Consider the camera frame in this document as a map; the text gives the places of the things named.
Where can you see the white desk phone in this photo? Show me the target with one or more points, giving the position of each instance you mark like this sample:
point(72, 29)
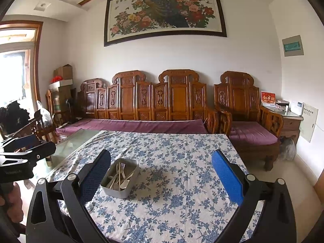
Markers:
point(296, 108)

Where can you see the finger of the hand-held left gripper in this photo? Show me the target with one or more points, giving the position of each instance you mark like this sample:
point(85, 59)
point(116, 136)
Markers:
point(40, 151)
point(24, 141)

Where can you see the green wall panel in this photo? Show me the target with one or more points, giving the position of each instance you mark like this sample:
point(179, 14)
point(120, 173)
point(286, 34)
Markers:
point(292, 45)

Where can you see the ceiling light fixture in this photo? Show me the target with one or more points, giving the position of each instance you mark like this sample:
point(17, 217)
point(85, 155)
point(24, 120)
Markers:
point(43, 5)

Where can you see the brown cardboard box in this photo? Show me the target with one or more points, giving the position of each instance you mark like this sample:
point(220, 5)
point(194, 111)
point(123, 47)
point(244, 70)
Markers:
point(63, 72)

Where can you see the carved wooden sofa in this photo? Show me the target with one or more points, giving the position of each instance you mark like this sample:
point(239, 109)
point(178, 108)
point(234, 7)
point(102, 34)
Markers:
point(129, 98)

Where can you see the black bag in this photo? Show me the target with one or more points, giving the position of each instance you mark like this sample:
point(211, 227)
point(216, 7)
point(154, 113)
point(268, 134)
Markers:
point(14, 116)

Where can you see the person's left hand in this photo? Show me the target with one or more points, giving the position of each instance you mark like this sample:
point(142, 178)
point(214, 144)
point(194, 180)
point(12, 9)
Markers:
point(17, 197)

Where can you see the white plastic fork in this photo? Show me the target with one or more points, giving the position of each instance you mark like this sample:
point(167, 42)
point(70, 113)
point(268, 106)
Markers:
point(127, 176)

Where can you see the framed peacock painting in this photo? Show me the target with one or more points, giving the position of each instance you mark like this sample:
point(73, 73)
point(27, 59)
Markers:
point(162, 12)

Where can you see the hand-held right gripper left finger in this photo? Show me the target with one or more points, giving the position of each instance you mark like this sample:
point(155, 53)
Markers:
point(97, 176)

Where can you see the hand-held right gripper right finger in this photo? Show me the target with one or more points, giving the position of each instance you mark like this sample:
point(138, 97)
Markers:
point(226, 177)

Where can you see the metal fork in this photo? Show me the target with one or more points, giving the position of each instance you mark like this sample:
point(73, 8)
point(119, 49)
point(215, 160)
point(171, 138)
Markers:
point(122, 168)

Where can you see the grey plastic bag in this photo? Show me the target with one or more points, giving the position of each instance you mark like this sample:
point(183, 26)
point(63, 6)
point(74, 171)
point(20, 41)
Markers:
point(287, 148)

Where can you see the carved wooden armchair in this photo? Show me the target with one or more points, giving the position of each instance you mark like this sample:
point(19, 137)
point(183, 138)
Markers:
point(236, 96)

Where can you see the white wall panel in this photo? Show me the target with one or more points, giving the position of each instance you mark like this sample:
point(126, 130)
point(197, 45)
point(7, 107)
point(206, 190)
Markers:
point(308, 122)

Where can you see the purple sofa cushion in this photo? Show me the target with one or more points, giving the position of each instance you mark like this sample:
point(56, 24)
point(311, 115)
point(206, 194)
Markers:
point(139, 125)

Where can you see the tan wooden furniture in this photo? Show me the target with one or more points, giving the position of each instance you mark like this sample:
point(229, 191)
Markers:
point(319, 179)

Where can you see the clear plastic bag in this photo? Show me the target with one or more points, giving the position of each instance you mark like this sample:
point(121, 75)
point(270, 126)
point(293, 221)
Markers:
point(44, 111)

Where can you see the carved wooden chair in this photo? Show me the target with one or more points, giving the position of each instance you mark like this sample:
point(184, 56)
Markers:
point(35, 131)

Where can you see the white plastic spoons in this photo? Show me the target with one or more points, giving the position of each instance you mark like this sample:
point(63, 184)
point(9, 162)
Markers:
point(124, 185)

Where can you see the red flowers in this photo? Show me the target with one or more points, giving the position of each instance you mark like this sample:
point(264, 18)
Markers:
point(56, 79)

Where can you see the white flat box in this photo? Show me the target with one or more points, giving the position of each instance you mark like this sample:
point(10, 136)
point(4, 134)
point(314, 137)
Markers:
point(62, 84)

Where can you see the light bamboo chopstick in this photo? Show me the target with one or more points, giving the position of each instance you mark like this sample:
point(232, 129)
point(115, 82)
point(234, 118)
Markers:
point(114, 181)

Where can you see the wooden door frame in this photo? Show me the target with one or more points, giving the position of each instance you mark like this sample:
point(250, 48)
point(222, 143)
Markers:
point(37, 55)

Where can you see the wooden side table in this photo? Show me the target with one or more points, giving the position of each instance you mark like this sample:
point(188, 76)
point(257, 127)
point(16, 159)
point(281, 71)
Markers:
point(289, 124)

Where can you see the blue floral tablecloth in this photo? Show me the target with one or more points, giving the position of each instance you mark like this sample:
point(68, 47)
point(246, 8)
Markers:
point(164, 207)

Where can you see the rectangular metal tin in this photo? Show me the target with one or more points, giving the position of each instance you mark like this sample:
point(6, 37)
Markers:
point(111, 191)

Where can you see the purple armchair cushion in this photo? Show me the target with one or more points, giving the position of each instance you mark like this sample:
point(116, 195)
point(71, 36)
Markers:
point(253, 133)

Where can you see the red desk calendar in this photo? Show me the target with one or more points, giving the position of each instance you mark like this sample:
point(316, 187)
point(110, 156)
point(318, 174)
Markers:
point(268, 98)

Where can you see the tissue box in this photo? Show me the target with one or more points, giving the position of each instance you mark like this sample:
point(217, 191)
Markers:
point(281, 104)

